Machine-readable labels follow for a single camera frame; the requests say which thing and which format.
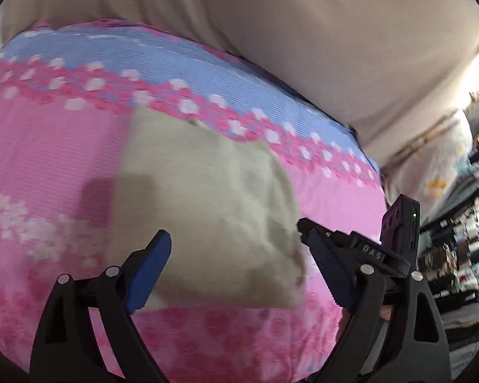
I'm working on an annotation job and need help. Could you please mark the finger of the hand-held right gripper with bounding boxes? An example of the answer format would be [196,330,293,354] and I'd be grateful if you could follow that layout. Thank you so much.
[297,219,410,279]

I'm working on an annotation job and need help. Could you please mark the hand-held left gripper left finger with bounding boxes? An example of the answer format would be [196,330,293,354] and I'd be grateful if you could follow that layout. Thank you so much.
[29,229,172,383]

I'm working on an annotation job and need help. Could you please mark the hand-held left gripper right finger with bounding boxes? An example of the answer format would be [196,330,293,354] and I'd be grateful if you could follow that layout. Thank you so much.
[304,235,452,383]

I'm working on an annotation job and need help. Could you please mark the cream sweater with black hearts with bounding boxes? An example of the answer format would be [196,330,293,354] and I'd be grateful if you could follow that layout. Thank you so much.
[106,106,310,312]

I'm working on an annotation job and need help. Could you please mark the blurred dark clutter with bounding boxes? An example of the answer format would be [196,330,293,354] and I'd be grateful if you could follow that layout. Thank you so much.
[419,120,479,370]

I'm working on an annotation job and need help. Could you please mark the white cloth with yellow flowers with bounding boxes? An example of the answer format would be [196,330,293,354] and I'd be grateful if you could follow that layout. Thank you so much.
[381,108,476,225]

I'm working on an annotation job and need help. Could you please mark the pink and blue floral bedsheet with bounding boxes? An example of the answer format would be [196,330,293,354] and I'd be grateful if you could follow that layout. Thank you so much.
[0,19,388,383]

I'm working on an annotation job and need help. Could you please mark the beige curtain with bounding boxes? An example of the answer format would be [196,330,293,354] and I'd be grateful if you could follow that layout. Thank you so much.
[0,0,479,165]

